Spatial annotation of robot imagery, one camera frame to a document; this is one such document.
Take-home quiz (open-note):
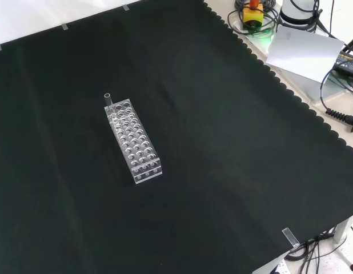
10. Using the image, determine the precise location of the clear glass test tube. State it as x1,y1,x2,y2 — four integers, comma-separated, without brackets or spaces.
103,92,114,111

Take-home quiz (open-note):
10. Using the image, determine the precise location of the black power adapter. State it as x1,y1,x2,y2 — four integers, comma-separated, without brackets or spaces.
332,50,353,78

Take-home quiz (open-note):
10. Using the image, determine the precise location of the clear acrylic test tube rack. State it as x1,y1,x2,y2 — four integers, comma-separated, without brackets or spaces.
103,98,165,185

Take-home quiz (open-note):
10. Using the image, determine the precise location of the pale table leg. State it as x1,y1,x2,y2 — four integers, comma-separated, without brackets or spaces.
334,213,351,244

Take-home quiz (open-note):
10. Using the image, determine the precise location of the yellow emergency stop button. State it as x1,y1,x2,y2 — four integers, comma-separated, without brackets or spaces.
242,0,264,29

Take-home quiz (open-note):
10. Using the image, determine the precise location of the pale white board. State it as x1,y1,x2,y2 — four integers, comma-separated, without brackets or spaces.
264,26,346,84

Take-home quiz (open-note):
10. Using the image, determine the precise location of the black cable with strain relief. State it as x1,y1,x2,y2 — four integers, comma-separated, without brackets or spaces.
319,70,353,132

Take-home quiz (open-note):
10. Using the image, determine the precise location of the white power strip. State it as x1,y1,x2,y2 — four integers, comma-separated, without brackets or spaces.
274,257,289,274

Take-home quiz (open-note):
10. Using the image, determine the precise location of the black floor cable bundle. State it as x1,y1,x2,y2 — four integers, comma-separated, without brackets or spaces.
284,230,339,274

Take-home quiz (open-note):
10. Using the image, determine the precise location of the black table cloth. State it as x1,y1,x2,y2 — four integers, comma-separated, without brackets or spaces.
0,0,353,274

